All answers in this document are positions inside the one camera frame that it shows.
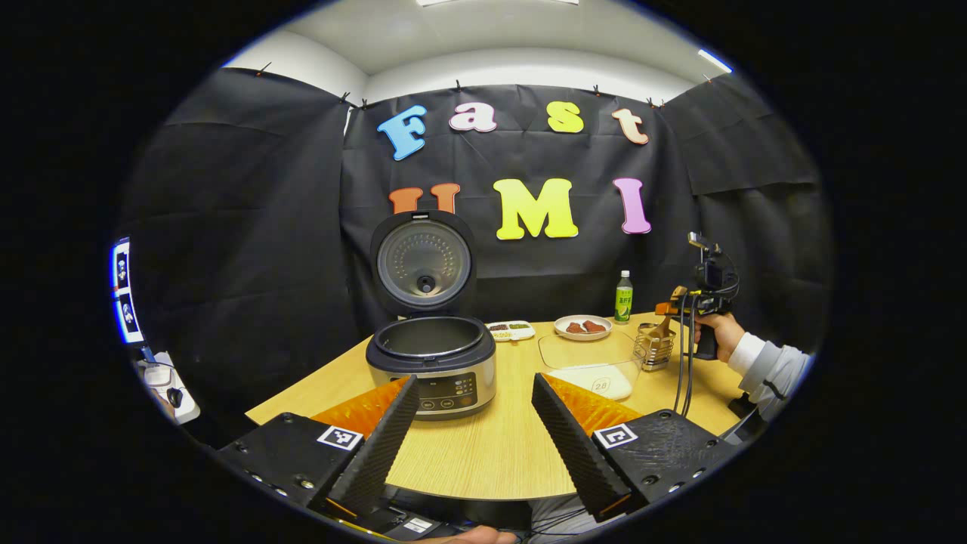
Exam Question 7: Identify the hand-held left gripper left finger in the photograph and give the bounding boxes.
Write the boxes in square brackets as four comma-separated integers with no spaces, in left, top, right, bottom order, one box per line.
[214,375,421,522]

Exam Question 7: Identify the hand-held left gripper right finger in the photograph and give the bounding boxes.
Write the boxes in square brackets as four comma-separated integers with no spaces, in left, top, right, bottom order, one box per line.
[531,372,745,524]

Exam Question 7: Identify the wire chopstick holder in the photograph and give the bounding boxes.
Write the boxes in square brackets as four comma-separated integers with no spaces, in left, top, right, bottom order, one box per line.
[633,323,675,372]

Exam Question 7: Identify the grey rice cooker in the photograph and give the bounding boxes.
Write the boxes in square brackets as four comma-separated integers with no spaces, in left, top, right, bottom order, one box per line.
[366,211,498,421]

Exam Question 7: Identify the green drink bottle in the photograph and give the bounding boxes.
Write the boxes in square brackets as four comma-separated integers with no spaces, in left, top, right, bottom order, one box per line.
[614,270,634,324]

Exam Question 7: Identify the clear plastic tray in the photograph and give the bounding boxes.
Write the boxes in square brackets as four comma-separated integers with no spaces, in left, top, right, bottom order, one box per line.
[537,330,643,401]

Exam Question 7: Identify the white round plate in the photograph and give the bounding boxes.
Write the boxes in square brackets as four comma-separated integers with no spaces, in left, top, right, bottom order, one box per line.
[554,314,613,342]

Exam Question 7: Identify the white divided bean dish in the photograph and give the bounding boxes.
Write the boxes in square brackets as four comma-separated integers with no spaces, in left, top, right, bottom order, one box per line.
[486,320,536,342]

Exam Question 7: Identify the white side table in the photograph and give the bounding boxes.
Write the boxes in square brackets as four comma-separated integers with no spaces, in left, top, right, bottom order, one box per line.
[136,351,201,424]

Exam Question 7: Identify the lit monitor screen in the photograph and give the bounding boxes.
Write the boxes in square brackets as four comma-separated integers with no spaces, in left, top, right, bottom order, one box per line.
[110,236,146,346]

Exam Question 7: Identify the large ceiling light panel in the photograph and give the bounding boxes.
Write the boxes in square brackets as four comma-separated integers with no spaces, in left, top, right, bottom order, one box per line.
[416,0,579,7]

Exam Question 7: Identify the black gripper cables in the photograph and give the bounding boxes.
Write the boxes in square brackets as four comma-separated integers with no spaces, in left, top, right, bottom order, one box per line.
[674,291,705,418]

